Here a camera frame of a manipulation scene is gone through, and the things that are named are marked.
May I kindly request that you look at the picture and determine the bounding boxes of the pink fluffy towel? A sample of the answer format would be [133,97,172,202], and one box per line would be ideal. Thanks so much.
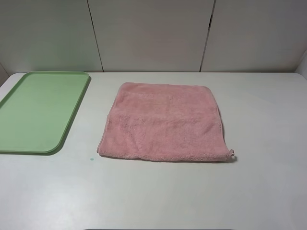
[97,82,234,162]

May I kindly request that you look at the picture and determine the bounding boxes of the light green plastic tray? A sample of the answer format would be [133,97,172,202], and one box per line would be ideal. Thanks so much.
[0,71,91,156]

